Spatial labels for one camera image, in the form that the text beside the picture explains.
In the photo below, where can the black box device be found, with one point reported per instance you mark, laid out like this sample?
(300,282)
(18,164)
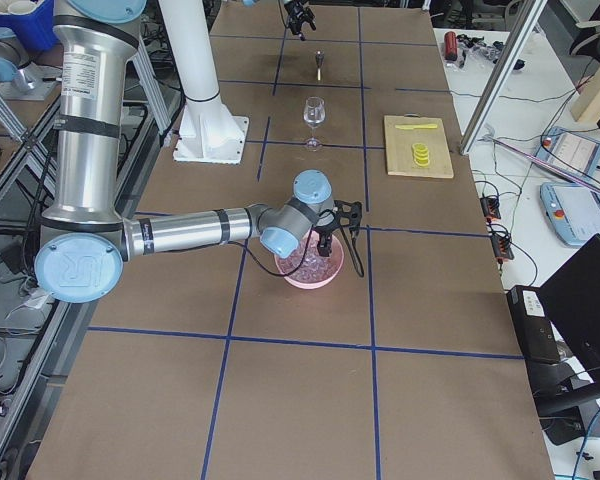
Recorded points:
(533,329)

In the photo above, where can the yellow plastic knife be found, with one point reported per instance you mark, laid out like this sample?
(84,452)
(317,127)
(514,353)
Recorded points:
(420,126)

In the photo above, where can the orange black connector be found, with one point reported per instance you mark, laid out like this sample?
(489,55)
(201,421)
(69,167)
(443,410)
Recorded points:
(501,245)
(490,206)

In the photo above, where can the blue storage bin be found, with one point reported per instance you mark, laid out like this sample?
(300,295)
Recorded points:
(34,30)

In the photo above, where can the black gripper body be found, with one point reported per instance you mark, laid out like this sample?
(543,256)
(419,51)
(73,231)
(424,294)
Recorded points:
(295,10)
(323,234)

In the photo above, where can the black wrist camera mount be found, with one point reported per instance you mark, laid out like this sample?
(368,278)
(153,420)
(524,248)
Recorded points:
(348,215)

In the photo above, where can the steel cocktail jigger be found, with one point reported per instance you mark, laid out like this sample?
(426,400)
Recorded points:
(319,60)

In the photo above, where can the black laptop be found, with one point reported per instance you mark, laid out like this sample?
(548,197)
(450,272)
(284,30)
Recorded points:
(571,300)

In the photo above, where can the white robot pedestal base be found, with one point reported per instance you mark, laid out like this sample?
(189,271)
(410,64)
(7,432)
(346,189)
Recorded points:
(208,132)

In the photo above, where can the pink bowl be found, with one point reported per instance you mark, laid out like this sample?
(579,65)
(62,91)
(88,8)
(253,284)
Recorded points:
(307,282)

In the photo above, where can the teach pendant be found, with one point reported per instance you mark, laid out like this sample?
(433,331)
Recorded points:
(573,152)
(573,211)

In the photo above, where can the bamboo cutting board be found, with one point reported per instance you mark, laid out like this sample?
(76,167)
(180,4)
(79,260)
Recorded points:
(399,151)

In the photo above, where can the orange black connector far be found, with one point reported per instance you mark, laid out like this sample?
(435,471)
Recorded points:
(490,206)

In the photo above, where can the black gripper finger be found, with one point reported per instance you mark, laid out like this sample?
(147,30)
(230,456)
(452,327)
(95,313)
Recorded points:
(310,21)
(324,247)
(295,26)

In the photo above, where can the clear ice cubes pile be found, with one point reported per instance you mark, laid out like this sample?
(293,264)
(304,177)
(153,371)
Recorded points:
(305,265)

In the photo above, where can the orange black connector near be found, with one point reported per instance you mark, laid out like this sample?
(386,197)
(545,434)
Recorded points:
(501,245)

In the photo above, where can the teach pendant near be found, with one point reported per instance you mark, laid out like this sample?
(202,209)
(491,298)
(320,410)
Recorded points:
(573,211)

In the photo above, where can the clear wine glass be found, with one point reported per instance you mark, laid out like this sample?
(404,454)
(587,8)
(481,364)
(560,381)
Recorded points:
(314,115)

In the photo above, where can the aluminium frame post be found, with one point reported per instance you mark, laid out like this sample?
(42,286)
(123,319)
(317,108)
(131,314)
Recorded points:
(518,36)

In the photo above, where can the red cylinder can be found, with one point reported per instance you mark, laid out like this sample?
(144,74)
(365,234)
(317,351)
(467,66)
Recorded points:
(450,46)

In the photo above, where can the teach pendant far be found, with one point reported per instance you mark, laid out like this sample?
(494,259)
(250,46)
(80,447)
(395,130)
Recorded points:
(573,152)

